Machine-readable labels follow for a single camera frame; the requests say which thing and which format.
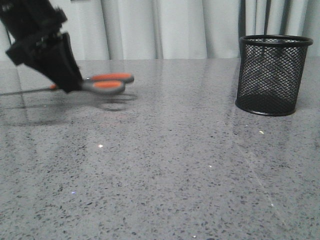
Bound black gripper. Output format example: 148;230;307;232
0;0;83;93

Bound grey orange handled scissors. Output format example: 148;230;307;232
0;72;135;97

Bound black mesh metal bucket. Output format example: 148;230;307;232
235;35;313;117

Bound grey pleated curtain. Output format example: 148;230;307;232
0;0;320;62

